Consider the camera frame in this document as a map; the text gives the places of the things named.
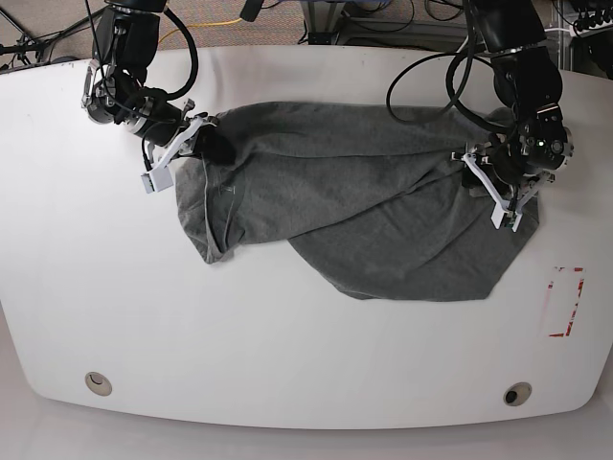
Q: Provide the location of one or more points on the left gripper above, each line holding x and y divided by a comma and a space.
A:
510, 175

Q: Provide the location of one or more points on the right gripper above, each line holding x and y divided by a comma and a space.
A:
158, 123

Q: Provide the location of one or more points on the grey T-shirt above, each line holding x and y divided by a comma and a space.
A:
377, 208

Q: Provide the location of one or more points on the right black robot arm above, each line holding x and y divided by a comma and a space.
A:
125, 42

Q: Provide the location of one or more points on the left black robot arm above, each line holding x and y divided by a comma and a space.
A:
525, 154

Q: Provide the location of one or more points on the white power strip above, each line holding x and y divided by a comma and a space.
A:
590, 24

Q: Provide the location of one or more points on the red tape rectangle marking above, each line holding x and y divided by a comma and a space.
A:
562, 300

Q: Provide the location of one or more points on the black tripod stand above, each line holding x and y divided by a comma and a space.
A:
60, 27

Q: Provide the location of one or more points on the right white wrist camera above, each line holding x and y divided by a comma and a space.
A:
159, 177

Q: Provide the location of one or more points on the aluminium frame stand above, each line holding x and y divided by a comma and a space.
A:
422, 25

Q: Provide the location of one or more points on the right table cable grommet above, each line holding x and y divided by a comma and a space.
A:
517, 394

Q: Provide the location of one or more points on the table cable grommet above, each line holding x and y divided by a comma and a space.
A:
98, 384
517, 394

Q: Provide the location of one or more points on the left table cable grommet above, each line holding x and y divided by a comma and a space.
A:
98, 384

